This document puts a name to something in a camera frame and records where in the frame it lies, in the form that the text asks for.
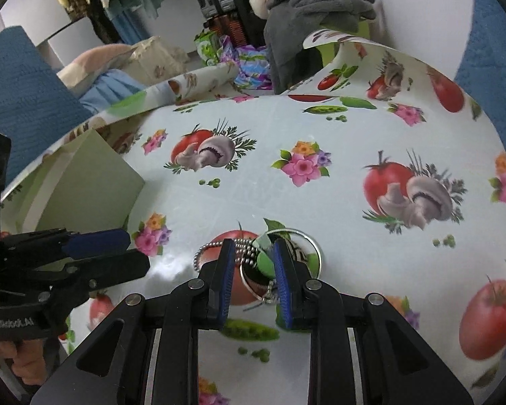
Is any green plastic bag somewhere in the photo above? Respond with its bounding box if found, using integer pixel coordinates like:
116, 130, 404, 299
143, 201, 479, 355
194, 29, 223, 67

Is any dark plaid garment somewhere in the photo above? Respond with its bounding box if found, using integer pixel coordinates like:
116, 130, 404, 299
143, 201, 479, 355
65, 0, 90, 20

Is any fruit printed tablecloth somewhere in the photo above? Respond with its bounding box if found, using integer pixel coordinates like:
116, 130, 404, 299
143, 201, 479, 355
0, 29, 506, 405

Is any beige floral cushion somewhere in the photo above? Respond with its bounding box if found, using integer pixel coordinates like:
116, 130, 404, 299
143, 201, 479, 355
122, 36, 191, 88

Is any dark patterned bangle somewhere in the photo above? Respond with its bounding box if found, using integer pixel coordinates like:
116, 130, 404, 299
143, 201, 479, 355
289, 240, 319, 279

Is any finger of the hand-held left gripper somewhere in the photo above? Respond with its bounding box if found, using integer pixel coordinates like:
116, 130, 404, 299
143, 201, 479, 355
25, 248, 151, 294
0, 228, 131, 265

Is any person's left hand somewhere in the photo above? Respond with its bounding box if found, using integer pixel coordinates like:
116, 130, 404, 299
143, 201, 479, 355
0, 340, 48, 387

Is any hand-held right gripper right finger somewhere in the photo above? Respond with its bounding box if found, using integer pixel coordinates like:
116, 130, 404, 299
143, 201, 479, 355
272, 237, 475, 405

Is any green stool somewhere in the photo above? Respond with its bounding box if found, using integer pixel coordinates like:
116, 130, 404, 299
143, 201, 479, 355
319, 21, 372, 77

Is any pale green cardboard box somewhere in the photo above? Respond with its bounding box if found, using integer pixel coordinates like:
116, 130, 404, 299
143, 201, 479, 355
15, 129, 146, 237

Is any green stone pendant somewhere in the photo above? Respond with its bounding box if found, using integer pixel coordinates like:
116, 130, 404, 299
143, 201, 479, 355
253, 236, 276, 280

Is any grey garment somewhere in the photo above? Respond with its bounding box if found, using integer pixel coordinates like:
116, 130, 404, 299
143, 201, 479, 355
263, 0, 378, 94

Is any teal garment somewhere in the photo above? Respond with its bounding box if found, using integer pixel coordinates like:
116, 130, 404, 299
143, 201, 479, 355
109, 0, 166, 18

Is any blue quilted chair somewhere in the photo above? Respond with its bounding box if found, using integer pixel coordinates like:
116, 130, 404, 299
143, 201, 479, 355
453, 0, 506, 136
0, 25, 94, 187

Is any silver bead bracelet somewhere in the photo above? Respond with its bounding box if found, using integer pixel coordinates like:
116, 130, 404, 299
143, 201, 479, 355
193, 238, 279, 302

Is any white cabinet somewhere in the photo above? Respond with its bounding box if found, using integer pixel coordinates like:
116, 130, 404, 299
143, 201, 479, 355
0, 0, 103, 71

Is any peach pillow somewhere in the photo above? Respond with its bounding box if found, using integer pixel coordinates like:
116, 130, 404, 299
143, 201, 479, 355
57, 43, 134, 90

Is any red ribbed suitcase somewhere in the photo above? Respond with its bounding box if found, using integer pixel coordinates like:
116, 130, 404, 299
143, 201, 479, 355
208, 13, 248, 50

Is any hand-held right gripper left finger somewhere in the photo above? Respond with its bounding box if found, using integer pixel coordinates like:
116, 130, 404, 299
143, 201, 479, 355
29, 238, 239, 405

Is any thin silver hoop bangle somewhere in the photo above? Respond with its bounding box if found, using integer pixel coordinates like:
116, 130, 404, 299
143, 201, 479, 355
240, 228, 322, 302

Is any purple floral bag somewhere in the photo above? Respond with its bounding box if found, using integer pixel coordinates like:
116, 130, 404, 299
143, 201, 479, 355
218, 36, 276, 92

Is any light blue cloth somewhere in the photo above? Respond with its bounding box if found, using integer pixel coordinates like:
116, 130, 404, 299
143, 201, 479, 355
78, 70, 147, 115

